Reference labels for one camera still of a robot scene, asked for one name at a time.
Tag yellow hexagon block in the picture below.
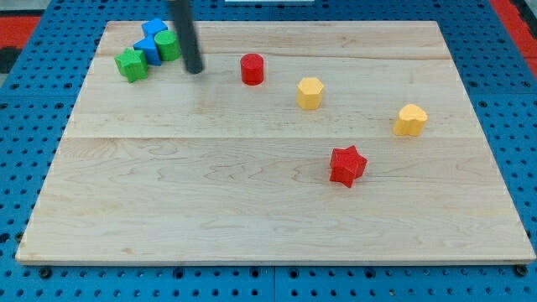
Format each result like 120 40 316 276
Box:
296 77 324 110

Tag light wooden board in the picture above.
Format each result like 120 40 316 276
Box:
16 21 535 266

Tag red star block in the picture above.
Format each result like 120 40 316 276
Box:
330 145 368 188

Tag red cylinder block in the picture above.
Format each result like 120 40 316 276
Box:
240 53 264 86

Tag yellow heart block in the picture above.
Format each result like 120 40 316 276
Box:
393 104 428 137

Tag green cylinder block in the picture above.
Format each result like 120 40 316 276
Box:
154 30 181 61

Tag blue triangle block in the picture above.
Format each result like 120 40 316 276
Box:
133 35 162 66

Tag green star block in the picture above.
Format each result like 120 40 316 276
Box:
114 48 149 83

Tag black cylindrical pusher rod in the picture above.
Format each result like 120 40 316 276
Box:
167 0 204 75

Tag blue cube block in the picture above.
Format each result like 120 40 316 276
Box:
141 18 169 37

